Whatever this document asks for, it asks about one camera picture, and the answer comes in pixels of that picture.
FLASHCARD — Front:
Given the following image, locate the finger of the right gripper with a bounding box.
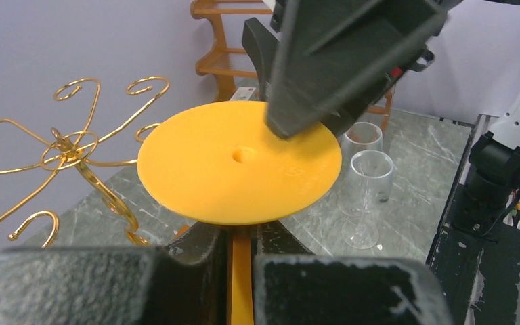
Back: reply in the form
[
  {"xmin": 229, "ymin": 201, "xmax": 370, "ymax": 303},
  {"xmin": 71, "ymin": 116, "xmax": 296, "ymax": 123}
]
[{"xmin": 241, "ymin": 17, "xmax": 364, "ymax": 137}]

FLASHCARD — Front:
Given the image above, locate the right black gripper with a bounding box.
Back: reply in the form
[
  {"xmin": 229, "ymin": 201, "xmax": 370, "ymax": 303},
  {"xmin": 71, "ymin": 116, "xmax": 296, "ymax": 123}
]
[{"xmin": 265, "ymin": 1, "xmax": 458, "ymax": 139}]

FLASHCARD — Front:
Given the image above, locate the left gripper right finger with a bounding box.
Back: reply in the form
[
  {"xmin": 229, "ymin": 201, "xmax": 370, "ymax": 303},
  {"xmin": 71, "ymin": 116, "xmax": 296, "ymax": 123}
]
[{"xmin": 251, "ymin": 221, "xmax": 453, "ymax": 324}]

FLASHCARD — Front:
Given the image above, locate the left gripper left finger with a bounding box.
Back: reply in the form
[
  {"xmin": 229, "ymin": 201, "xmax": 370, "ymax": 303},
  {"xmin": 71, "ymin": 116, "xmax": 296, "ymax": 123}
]
[{"xmin": 0, "ymin": 223, "xmax": 228, "ymax": 324}]

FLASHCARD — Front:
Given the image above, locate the clear wine glass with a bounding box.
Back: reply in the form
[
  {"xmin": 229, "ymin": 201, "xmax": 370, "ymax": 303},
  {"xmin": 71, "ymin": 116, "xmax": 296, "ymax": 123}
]
[
  {"xmin": 337, "ymin": 121, "xmax": 384, "ymax": 219},
  {"xmin": 338, "ymin": 150, "xmax": 394, "ymax": 250}
]

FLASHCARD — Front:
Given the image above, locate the orange plastic wine glass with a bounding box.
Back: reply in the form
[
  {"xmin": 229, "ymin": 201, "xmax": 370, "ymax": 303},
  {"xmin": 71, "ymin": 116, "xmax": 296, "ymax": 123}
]
[{"xmin": 137, "ymin": 101, "xmax": 341, "ymax": 324}]

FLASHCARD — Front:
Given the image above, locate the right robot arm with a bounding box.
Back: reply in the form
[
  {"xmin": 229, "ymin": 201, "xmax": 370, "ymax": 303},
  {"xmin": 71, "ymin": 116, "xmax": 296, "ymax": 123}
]
[{"xmin": 241, "ymin": 1, "xmax": 520, "ymax": 239}]

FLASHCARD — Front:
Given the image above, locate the orange wooden shelf rack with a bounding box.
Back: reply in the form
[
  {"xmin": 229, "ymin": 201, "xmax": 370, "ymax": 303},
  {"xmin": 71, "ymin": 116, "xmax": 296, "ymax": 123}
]
[{"xmin": 190, "ymin": 0, "xmax": 395, "ymax": 133}]

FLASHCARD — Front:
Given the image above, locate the small white box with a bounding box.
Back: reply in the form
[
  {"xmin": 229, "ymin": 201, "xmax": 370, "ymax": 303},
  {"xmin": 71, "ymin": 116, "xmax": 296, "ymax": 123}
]
[{"xmin": 230, "ymin": 87, "xmax": 257, "ymax": 101}]

